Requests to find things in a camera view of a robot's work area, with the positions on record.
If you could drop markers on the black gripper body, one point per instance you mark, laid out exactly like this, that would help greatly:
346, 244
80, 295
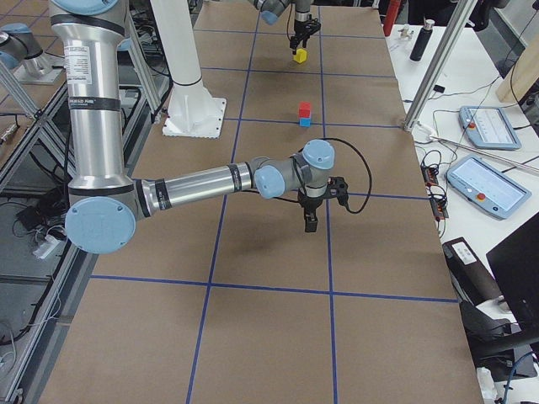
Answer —
311, 204
301, 25

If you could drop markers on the yellow foam block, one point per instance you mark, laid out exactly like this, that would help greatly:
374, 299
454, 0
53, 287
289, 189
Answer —
300, 56

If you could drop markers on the red foam block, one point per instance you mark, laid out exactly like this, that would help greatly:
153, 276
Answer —
305, 110

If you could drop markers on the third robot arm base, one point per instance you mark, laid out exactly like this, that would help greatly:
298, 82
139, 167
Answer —
24, 57

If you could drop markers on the red fire extinguisher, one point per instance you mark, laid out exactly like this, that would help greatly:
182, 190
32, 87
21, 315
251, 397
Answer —
390, 17

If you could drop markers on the orange circuit board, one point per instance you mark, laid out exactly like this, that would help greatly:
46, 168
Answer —
436, 193

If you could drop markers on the black water bottle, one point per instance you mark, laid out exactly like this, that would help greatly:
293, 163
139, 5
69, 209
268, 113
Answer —
422, 40

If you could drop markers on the near teach pendant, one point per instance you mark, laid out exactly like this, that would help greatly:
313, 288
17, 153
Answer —
486, 187

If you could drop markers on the teach pendant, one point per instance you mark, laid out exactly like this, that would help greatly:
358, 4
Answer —
488, 128
486, 187

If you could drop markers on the far teach pendant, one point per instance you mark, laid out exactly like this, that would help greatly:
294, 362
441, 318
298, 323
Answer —
488, 128

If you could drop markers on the black desktop device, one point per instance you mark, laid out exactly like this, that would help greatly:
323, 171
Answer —
475, 282

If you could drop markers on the black monitor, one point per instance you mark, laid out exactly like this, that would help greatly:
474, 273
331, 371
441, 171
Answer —
514, 263

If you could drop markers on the wooden plank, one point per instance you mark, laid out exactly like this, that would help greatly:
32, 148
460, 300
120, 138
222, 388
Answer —
522, 75

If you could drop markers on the white power strip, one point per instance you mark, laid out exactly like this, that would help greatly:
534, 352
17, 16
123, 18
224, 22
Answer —
46, 247

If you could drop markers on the white camera post base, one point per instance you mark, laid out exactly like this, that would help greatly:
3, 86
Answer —
192, 111

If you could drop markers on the aluminium frame post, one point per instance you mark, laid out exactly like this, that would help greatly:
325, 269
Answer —
447, 43

